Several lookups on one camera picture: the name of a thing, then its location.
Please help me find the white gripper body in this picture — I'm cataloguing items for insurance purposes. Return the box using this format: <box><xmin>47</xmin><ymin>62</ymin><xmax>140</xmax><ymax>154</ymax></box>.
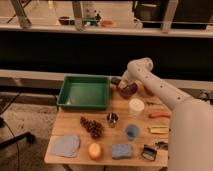
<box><xmin>120</xmin><ymin>71</ymin><xmax>134</xmax><ymax>86</ymax></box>

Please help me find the purple bowl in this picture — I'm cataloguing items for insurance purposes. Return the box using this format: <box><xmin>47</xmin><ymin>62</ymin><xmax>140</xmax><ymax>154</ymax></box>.
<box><xmin>117</xmin><ymin>83</ymin><xmax>138</xmax><ymax>98</ymax></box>

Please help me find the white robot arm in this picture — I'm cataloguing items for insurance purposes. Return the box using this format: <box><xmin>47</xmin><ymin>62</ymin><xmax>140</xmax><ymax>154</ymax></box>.
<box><xmin>122</xmin><ymin>57</ymin><xmax>213</xmax><ymax>171</ymax></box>

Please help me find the dark bowl on shelf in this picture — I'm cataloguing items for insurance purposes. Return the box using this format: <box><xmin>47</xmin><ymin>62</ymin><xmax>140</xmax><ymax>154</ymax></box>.
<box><xmin>58</xmin><ymin>16</ymin><xmax>70</xmax><ymax>25</ymax></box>

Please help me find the white plastic cup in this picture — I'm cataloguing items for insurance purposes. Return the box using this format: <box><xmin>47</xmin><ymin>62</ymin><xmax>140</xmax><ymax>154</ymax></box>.
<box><xmin>129</xmin><ymin>98</ymin><xmax>145</xmax><ymax>116</ymax></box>

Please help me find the small thin utensil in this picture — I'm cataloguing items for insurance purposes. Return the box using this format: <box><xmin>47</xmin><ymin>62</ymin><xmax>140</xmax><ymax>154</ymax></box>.
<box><xmin>145</xmin><ymin>101</ymin><xmax>162</xmax><ymax>106</ymax></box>

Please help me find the orange carrot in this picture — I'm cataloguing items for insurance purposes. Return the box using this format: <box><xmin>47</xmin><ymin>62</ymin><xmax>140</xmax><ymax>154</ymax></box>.
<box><xmin>148</xmin><ymin>112</ymin><xmax>170</xmax><ymax>119</ymax></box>

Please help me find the small metal cup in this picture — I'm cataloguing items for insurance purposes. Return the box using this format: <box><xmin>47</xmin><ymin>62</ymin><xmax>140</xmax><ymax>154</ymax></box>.
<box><xmin>107</xmin><ymin>113</ymin><xmax>118</xmax><ymax>128</ymax></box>

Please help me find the green plastic tray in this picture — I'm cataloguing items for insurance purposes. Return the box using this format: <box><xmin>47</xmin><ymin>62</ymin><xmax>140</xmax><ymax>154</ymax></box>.
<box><xmin>57</xmin><ymin>76</ymin><xmax>110</xmax><ymax>110</ymax></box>

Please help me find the orange object on shelf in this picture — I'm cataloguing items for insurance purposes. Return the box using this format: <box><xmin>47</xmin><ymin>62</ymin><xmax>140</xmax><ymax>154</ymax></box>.
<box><xmin>100</xmin><ymin>20</ymin><xmax>114</xmax><ymax>28</ymax></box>

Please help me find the yellow banana toy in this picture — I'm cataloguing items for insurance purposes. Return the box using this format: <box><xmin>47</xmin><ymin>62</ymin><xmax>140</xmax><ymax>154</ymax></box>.
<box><xmin>149</xmin><ymin>126</ymin><xmax>169</xmax><ymax>134</ymax></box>

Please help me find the bunch of dark grapes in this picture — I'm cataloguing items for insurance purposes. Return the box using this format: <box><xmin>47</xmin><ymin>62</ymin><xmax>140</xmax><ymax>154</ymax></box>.
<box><xmin>80</xmin><ymin>117</ymin><xmax>104</xmax><ymax>139</ymax></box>

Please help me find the green white object on shelf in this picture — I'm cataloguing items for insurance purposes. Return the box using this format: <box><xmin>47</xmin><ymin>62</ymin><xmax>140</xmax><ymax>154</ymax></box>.
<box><xmin>82</xmin><ymin>1</ymin><xmax>101</xmax><ymax>26</ymax></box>

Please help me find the small dark metal object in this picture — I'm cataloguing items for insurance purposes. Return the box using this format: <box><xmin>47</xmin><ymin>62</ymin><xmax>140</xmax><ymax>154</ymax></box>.
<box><xmin>155</xmin><ymin>141</ymin><xmax>168</xmax><ymax>150</ymax></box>

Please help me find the blue sponge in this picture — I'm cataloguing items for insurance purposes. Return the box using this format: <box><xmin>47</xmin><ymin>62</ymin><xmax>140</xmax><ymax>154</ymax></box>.
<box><xmin>111</xmin><ymin>144</ymin><xmax>133</xmax><ymax>159</ymax></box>

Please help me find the black binder clip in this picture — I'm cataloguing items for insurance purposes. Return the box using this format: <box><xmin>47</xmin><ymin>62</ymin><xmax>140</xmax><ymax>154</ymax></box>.
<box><xmin>141</xmin><ymin>145</ymin><xmax>157</xmax><ymax>161</ymax></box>

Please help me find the yellow red apple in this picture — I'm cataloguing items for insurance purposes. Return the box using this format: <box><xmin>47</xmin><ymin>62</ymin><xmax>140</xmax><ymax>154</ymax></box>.
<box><xmin>88</xmin><ymin>143</ymin><xmax>101</xmax><ymax>160</ymax></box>

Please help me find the blue folded cloth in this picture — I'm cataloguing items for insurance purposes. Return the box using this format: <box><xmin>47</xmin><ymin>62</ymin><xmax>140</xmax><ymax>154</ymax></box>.
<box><xmin>50</xmin><ymin>135</ymin><xmax>81</xmax><ymax>158</ymax></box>

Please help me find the office chair base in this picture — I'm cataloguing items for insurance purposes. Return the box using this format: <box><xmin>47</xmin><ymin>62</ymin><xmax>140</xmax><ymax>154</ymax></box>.
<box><xmin>0</xmin><ymin>117</ymin><xmax>36</xmax><ymax>150</ymax></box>

